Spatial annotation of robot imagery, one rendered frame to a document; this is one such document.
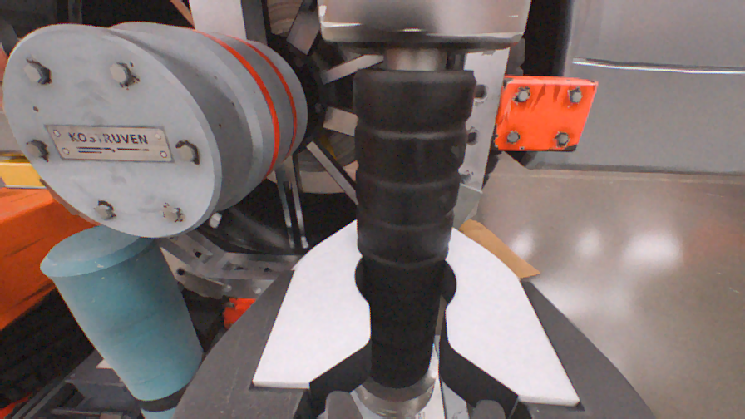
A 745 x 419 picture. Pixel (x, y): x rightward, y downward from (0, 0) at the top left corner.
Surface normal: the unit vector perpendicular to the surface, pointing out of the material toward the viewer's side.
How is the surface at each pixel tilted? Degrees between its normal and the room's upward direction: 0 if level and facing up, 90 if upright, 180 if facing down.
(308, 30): 90
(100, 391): 90
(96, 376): 0
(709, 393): 0
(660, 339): 0
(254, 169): 104
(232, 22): 90
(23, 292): 90
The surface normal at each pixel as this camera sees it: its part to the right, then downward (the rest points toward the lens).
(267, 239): 0.17, -0.87
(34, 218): 1.00, 0.04
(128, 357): 0.27, 0.48
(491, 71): -0.06, 0.47
